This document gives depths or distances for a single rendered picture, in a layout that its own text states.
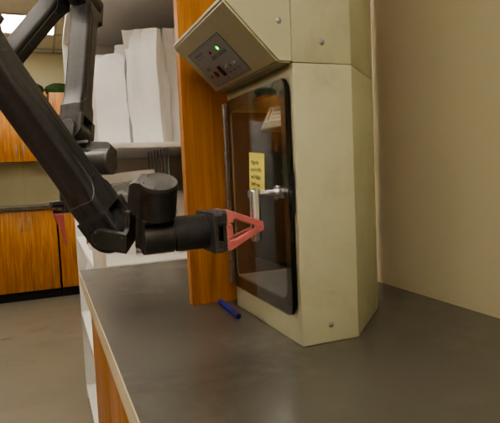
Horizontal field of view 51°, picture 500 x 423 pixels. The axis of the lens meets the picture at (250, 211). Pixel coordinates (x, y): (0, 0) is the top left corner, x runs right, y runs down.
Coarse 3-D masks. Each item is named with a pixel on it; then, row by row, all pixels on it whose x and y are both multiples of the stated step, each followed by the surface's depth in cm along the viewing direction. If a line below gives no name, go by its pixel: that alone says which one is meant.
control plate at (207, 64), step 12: (216, 36) 90; (204, 48) 98; (228, 48) 91; (192, 60) 107; (204, 60) 103; (216, 60) 99; (228, 60) 95; (240, 60) 92; (204, 72) 108; (228, 72) 99; (240, 72) 96; (216, 84) 108
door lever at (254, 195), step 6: (276, 186) 89; (252, 192) 88; (258, 192) 88; (264, 192) 89; (270, 192) 89; (276, 192) 89; (252, 198) 88; (258, 198) 88; (276, 198) 90; (252, 204) 88; (258, 204) 88; (252, 210) 88; (258, 210) 88; (252, 216) 88; (258, 216) 88; (252, 228) 89; (258, 234) 88; (252, 240) 89; (258, 240) 89
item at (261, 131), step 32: (256, 96) 96; (288, 96) 85; (256, 128) 97; (288, 128) 85; (288, 160) 86; (288, 192) 86; (288, 224) 87; (256, 256) 101; (288, 256) 88; (256, 288) 103; (288, 288) 89
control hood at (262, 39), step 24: (216, 0) 81; (240, 0) 80; (264, 0) 82; (216, 24) 87; (240, 24) 82; (264, 24) 82; (288, 24) 83; (192, 48) 102; (240, 48) 88; (264, 48) 83; (288, 48) 84; (264, 72) 92
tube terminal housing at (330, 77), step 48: (288, 0) 84; (336, 0) 86; (336, 48) 87; (336, 96) 87; (336, 144) 88; (336, 192) 88; (336, 240) 89; (240, 288) 115; (336, 288) 90; (288, 336) 93; (336, 336) 90
